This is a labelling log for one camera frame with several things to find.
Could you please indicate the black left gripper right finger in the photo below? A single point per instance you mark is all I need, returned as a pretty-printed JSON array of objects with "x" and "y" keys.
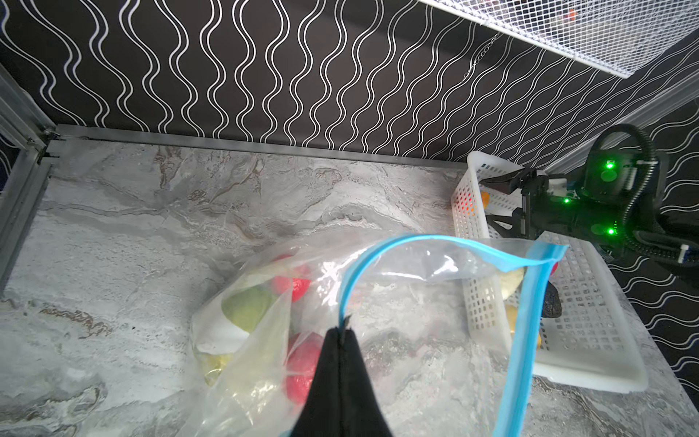
[{"x": 360, "y": 414}]

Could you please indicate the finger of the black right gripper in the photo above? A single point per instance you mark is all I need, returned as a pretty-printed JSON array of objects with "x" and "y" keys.
[
  {"x": 525, "y": 179},
  {"x": 509, "y": 227}
]

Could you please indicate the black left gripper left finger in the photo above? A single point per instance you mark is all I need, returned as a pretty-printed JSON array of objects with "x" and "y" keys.
[{"x": 320, "y": 414}]

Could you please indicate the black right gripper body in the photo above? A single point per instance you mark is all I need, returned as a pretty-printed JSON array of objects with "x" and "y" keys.
[{"x": 613, "y": 201}]

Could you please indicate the orange red toy peach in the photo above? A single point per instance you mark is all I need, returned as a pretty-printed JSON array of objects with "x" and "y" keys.
[{"x": 486, "y": 197}]

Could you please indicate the red toy pomegranate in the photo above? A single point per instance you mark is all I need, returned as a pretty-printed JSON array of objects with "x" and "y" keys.
[{"x": 303, "y": 355}]

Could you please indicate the white plastic perforated basket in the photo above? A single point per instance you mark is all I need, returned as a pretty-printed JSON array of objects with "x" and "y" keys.
[{"x": 591, "y": 345}]

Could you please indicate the clear zip bag blue zipper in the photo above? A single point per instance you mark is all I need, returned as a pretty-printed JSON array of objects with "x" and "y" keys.
[{"x": 405, "y": 302}]

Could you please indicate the red toy apple with stem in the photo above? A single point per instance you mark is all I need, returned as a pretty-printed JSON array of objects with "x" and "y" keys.
[{"x": 298, "y": 285}]

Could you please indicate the dark green toy avocado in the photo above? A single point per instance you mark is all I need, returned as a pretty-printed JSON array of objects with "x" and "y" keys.
[{"x": 552, "y": 307}]

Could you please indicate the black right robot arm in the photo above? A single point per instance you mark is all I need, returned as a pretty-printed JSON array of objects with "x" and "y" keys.
[{"x": 671, "y": 240}]

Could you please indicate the pale green toy cucumber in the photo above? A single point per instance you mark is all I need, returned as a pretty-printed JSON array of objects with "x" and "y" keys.
[{"x": 511, "y": 282}]

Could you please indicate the white mesh wall basket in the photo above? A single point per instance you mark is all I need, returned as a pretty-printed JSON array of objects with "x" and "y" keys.
[{"x": 617, "y": 37}]

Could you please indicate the aluminium frame corner post left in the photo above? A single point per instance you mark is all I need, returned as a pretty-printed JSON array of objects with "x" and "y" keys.
[{"x": 26, "y": 126}]

